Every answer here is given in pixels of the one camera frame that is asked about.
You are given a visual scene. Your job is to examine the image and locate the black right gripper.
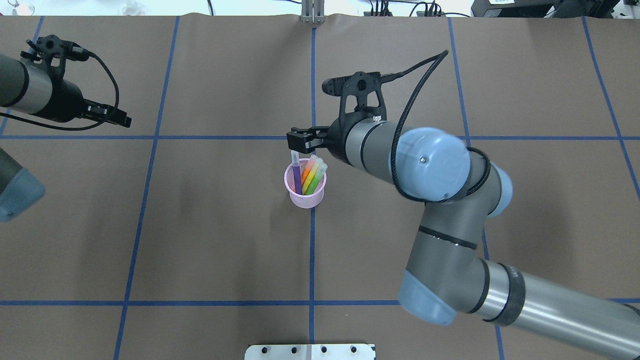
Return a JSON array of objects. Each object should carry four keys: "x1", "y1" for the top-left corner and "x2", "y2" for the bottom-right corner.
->
[{"x1": 286, "y1": 114, "x2": 361, "y2": 162}]

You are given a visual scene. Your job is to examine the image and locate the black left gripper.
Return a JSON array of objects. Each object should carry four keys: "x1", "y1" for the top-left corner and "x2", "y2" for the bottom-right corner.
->
[{"x1": 45, "y1": 80, "x2": 132, "y2": 129}]

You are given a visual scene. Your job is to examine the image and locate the orange highlighter pen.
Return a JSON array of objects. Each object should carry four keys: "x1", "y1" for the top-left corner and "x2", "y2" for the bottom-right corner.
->
[{"x1": 301, "y1": 154, "x2": 318, "y2": 194}]

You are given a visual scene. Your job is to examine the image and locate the green highlighter pen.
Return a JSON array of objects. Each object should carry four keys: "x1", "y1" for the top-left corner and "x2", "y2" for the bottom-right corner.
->
[{"x1": 306, "y1": 162, "x2": 328, "y2": 196}]

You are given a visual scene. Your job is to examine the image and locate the yellow highlighter pen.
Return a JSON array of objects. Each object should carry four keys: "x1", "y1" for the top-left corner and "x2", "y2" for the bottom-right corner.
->
[{"x1": 304, "y1": 157, "x2": 323, "y2": 195}]

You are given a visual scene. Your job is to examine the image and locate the purple marker pen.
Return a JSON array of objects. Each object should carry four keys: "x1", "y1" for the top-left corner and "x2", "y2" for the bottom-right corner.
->
[{"x1": 291, "y1": 150, "x2": 303, "y2": 196}]

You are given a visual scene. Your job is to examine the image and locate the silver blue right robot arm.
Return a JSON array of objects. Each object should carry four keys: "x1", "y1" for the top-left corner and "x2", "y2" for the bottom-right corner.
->
[{"x1": 286, "y1": 116, "x2": 639, "y2": 360}]

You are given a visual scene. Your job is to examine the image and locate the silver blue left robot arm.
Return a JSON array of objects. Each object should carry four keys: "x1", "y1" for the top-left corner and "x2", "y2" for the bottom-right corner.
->
[{"x1": 0, "y1": 55, "x2": 131, "y2": 223}]

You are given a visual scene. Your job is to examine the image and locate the pink plastic pen holder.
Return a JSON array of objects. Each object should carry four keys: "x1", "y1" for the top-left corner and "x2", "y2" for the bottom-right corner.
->
[{"x1": 283, "y1": 155, "x2": 328, "y2": 209}]

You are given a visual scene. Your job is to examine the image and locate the black box with label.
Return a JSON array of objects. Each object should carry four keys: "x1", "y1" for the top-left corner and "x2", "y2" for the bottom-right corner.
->
[{"x1": 471, "y1": 0, "x2": 556, "y2": 18}]

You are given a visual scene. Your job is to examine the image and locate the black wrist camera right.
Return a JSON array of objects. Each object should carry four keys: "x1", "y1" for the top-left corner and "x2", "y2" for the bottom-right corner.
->
[{"x1": 321, "y1": 71, "x2": 405, "y2": 125}]

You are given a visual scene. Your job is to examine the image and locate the aluminium frame post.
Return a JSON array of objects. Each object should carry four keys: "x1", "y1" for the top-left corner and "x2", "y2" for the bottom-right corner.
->
[{"x1": 299, "y1": 0, "x2": 326, "y2": 25}]

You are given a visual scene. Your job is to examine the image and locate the white central pedestal column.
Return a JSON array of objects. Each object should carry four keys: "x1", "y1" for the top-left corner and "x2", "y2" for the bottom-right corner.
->
[{"x1": 244, "y1": 342, "x2": 377, "y2": 360}]

